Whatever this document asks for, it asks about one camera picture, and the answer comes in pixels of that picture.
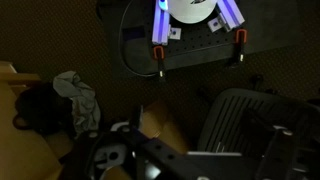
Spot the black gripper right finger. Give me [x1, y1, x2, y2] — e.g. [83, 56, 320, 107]
[255, 127, 296, 180]

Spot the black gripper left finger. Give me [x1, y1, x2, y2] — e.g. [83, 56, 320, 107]
[83, 123, 212, 180]

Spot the blue grey cloth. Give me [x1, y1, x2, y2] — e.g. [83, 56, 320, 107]
[52, 70, 102, 138]

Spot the brown cardboard box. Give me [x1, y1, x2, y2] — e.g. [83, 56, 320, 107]
[139, 101, 193, 154]

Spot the black mesh office chair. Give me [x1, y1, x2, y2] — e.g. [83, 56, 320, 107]
[196, 87, 320, 180]

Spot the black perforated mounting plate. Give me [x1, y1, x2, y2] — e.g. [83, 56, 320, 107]
[97, 0, 301, 80]

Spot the black bag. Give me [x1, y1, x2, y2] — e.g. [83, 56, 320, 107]
[13, 81, 76, 138]

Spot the aluminium extrusion bar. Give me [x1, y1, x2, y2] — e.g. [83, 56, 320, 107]
[216, 0, 246, 30]
[151, 0, 171, 46]

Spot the orange-handled black clamp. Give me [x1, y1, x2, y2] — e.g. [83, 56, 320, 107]
[229, 28, 249, 70]
[152, 45, 168, 83]

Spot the black cable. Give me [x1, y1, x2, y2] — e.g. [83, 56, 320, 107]
[117, 0, 161, 78]

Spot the small metal corner bracket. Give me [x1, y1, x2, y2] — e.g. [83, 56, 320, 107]
[207, 18, 231, 34]
[168, 26, 183, 41]

